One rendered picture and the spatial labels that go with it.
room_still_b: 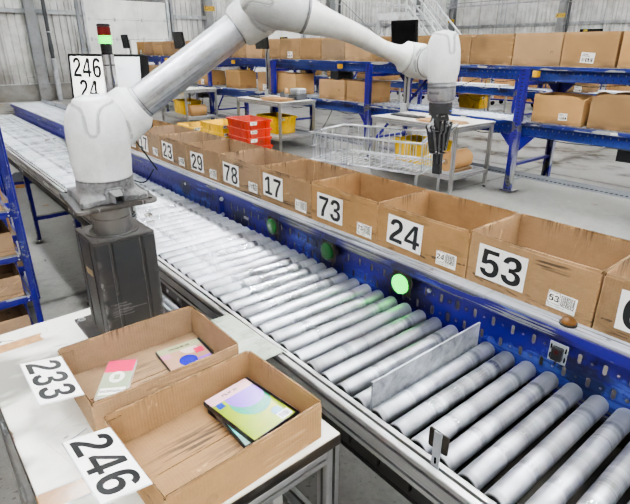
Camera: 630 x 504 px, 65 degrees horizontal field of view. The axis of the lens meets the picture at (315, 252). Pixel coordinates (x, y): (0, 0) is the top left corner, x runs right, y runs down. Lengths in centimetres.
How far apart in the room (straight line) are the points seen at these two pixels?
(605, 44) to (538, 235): 459
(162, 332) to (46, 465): 49
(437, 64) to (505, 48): 512
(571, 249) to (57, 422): 156
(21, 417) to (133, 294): 43
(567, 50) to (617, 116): 99
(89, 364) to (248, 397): 49
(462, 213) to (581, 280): 64
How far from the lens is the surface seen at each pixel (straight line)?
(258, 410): 122
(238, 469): 108
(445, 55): 169
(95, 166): 147
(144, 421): 126
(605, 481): 128
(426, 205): 207
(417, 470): 121
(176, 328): 158
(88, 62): 259
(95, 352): 152
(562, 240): 181
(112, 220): 154
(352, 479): 216
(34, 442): 136
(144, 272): 158
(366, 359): 148
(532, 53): 662
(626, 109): 593
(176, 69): 164
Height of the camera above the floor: 158
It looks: 22 degrees down
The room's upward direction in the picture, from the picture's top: straight up
